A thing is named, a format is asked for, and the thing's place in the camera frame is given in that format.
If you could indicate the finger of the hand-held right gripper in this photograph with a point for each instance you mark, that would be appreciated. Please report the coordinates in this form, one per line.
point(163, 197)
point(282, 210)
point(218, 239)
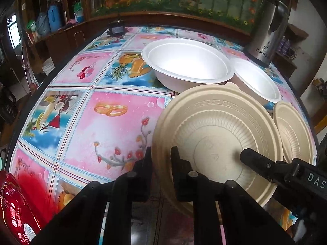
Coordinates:
point(258, 162)

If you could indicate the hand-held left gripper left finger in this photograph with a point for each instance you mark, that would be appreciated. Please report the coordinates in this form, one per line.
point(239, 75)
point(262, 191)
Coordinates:
point(147, 158)

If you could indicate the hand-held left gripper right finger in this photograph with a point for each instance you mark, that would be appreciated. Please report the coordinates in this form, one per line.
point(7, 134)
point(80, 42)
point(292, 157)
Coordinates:
point(175, 158)

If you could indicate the large beige plate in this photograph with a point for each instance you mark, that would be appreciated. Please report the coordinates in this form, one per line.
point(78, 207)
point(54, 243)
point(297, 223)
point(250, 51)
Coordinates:
point(217, 122)

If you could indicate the large white foam bowl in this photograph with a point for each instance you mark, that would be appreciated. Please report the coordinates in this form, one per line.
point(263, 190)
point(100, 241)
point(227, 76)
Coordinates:
point(189, 58)

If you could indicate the printed tablecloth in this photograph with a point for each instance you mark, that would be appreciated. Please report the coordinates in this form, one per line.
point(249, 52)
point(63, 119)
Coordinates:
point(115, 132)

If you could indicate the small beige plate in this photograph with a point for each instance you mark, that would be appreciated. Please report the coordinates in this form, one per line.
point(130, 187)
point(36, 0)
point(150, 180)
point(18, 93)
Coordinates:
point(293, 127)

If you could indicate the small white foam bowl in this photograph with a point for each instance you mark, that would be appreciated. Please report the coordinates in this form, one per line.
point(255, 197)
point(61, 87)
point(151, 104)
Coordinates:
point(255, 81)

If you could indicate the stainless steel thermos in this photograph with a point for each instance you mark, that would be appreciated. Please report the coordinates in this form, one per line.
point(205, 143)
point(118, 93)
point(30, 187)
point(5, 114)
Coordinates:
point(265, 30)

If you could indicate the small black appliance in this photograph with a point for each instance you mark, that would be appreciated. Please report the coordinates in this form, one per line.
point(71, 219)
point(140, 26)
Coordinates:
point(116, 28)

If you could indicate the white bucket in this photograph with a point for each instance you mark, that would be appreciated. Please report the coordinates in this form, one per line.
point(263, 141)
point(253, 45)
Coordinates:
point(48, 67)

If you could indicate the wooden cabinet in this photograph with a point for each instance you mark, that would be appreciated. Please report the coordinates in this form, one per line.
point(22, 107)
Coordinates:
point(74, 40)

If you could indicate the red plate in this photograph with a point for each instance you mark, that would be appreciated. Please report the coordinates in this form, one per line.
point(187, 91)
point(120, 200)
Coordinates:
point(15, 209)

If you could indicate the green bottle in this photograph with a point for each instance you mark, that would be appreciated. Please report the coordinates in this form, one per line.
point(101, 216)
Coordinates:
point(78, 11)

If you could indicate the blue plastic jug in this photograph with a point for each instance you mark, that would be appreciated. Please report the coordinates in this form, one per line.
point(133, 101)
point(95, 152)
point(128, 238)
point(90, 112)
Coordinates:
point(55, 17)

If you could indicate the window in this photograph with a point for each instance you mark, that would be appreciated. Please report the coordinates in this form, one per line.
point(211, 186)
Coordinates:
point(13, 30)

